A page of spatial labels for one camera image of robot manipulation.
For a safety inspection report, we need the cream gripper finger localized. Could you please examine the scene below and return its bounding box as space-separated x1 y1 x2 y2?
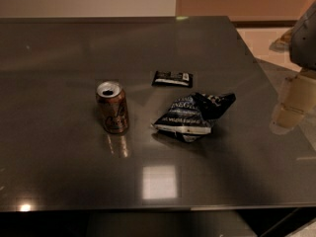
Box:
270 70 316 131

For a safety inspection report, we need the blue chip bag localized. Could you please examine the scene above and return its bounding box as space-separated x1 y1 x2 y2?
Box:
153 93 236 143

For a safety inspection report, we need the small black snack packet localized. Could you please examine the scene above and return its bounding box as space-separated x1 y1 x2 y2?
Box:
152 71 193 88

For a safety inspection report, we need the brown soda can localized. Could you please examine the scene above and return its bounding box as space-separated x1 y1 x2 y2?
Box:
96 81 129 134

